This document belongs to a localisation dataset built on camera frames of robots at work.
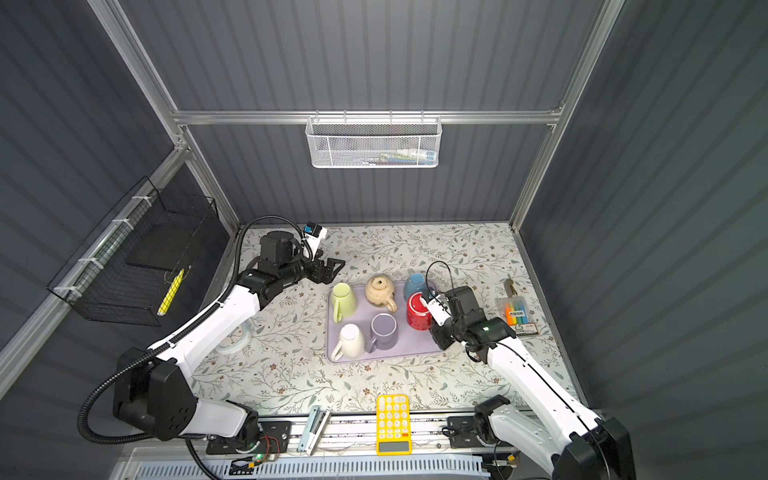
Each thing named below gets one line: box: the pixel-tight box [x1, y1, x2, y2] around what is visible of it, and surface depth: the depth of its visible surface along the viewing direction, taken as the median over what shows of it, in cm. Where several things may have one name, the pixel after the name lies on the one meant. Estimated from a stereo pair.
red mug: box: [406, 292, 432, 331], surface depth 81 cm
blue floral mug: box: [403, 273, 427, 302], surface depth 93 cm
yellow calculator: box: [376, 394, 412, 456], surface depth 76 cm
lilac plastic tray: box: [326, 282, 440, 363], surface depth 89 cm
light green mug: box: [331, 282, 357, 324], surface depth 91 cm
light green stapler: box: [297, 405, 332, 455], surface depth 75 cm
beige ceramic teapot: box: [365, 275, 398, 313], surface depth 95 cm
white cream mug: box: [331, 323, 365, 361], surface depth 84 cm
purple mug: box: [367, 312, 399, 353], surface depth 86 cm
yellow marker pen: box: [156, 268, 184, 316], surface depth 70 cm
